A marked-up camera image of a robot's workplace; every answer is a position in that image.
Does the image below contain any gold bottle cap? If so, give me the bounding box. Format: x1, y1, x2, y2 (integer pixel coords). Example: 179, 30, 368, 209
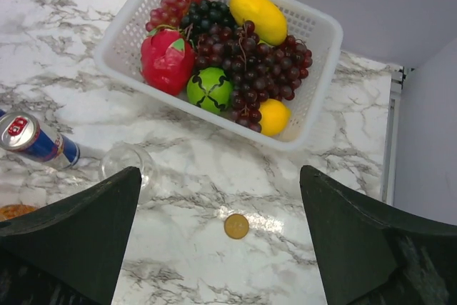
224, 214, 249, 239

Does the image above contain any red dragon fruit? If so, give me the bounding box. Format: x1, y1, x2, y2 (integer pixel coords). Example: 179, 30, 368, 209
141, 26, 195, 96

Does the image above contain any black grape bunch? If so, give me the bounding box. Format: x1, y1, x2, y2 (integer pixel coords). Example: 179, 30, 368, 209
179, 0, 238, 39

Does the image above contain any green round fruit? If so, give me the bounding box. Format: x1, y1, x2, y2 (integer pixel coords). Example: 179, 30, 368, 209
186, 67, 233, 114

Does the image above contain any orange juice bottle right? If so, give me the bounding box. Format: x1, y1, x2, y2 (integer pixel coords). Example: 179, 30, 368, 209
0, 204, 37, 221

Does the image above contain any clear glass jar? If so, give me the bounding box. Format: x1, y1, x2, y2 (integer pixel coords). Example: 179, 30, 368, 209
98, 143, 159, 206

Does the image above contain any white plastic fruit basket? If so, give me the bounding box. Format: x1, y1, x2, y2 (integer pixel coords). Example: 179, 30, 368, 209
94, 0, 343, 151

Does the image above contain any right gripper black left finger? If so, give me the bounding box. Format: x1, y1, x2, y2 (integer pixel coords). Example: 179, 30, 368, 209
1, 166, 142, 304

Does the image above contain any blue silver energy can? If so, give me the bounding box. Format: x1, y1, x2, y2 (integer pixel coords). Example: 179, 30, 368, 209
1, 111, 80, 170

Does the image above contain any dark red grape bunch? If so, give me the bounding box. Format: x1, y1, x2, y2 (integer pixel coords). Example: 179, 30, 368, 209
191, 21, 313, 133

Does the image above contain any light red grape bunch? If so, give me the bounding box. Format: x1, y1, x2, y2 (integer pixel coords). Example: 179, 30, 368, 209
145, 0, 203, 32

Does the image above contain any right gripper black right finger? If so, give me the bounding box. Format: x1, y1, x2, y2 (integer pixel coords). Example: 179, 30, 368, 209
299, 165, 456, 304

